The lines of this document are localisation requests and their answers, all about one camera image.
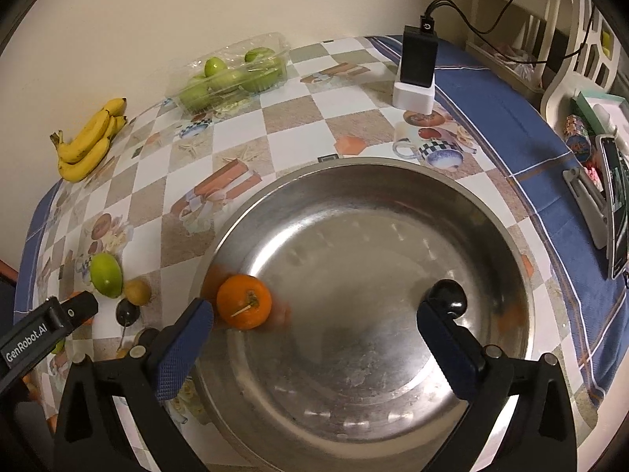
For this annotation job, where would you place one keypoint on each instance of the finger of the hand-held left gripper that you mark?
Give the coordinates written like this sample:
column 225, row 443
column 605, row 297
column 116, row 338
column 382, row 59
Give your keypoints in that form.
column 73, row 310

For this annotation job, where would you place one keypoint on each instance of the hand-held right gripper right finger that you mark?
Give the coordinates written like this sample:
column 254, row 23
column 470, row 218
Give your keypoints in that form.
column 442, row 349

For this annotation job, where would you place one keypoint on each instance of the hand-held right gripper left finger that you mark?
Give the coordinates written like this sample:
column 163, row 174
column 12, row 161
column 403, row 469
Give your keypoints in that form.
column 179, row 354

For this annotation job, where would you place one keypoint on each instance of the green mango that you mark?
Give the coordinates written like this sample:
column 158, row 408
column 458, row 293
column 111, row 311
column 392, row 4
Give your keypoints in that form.
column 105, row 275

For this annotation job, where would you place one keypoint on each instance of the dark plum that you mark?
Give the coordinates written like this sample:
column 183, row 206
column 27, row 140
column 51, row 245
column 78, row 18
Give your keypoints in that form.
column 127, row 310
column 449, row 292

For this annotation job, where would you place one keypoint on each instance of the orange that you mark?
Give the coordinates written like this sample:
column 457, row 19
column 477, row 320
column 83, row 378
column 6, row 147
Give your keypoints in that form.
column 244, row 302

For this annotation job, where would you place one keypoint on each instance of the stainless steel bowl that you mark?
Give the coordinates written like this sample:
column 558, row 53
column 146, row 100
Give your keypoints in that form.
column 354, row 265

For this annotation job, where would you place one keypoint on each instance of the yellow-brown fruit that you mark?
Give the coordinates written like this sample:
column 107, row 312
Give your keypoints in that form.
column 136, row 291

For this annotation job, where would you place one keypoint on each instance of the banana bunch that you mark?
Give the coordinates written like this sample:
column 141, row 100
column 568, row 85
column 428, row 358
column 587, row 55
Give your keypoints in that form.
column 86, row 155

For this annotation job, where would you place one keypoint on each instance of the white phone stand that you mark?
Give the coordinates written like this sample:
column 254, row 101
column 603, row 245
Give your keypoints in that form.
column 587, row 211

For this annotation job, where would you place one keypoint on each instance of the smartphone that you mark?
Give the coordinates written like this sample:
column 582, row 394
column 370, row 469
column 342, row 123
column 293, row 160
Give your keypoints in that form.
column 616, row 206

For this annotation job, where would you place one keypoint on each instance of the pink object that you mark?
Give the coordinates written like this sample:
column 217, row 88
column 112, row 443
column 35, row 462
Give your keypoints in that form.
column 594, row 174

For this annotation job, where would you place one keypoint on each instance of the green apple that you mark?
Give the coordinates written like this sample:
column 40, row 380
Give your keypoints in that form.
column 265, row 78
column 228, row 81
column 194, row 93
column 258, row 54
column 215, row 65

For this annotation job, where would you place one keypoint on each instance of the white charging dock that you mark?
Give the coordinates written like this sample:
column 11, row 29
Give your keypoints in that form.
column 413, row 98

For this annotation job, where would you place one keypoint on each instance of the colourful small tin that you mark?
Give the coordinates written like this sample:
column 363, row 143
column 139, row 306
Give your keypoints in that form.
column 576, row 132

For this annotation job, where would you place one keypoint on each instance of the white chair with cutouts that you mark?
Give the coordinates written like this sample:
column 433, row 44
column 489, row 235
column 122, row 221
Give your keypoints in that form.
column 558, row 93

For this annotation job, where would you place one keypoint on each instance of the green tissue box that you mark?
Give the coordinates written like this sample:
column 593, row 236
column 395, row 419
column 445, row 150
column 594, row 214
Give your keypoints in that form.
column 587, row 105

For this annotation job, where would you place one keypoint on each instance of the white bottle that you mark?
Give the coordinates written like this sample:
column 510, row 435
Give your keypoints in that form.
column 612, row 120

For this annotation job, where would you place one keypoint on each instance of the plastic bag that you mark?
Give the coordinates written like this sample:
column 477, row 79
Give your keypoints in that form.
column 523, row 71

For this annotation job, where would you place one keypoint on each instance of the black charger box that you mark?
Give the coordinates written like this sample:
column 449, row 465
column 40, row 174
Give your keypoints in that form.
column 417, row 54

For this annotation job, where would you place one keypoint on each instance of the clear plastic clamshell container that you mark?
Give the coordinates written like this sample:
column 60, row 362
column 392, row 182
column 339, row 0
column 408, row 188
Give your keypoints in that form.
column 275, row 42

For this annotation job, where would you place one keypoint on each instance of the yellow object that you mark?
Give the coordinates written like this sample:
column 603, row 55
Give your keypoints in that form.
column 607, row 42

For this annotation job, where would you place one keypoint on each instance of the white slatted chair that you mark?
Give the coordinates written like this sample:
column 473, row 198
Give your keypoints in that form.
column 554, row 10

